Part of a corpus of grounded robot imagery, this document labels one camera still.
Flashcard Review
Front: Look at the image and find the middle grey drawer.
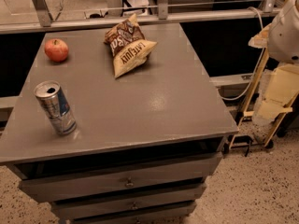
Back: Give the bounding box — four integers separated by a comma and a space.
52, 183, 206, 219

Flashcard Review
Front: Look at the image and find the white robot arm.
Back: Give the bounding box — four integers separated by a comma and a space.
267, 0, 299, 63

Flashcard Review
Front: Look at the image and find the white cable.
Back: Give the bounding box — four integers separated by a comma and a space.
219, 6, 266, 102

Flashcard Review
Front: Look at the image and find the red apple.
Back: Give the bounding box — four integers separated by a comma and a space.
44, 38, 69, 63

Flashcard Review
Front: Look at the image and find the brown yellow chip bag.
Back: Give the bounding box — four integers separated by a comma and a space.
104, 14, 157, 78

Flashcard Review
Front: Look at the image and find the grey drawer cabinet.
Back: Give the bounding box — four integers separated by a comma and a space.
0, 22, 240, 224

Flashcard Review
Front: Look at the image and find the top grey drawer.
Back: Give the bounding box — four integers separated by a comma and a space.
20, 152, 222, 203

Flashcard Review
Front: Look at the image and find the metal railing frame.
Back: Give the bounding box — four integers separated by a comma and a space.
0, 0, 284, 34

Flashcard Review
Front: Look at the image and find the bottom grey drawer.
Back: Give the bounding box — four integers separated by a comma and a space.
71, 201, 198, 224

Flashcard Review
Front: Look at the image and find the silver blue redbull can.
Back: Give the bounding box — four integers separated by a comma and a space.
34, 80, 77, 135

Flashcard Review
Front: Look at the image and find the yellow wooden stand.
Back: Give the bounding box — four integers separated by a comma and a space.
228, 0, 299, 151

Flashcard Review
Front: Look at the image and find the grey drawer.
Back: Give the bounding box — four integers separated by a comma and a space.
20, 152, 222, 203
71, 201, 198, 224
52, 183, 206, 219

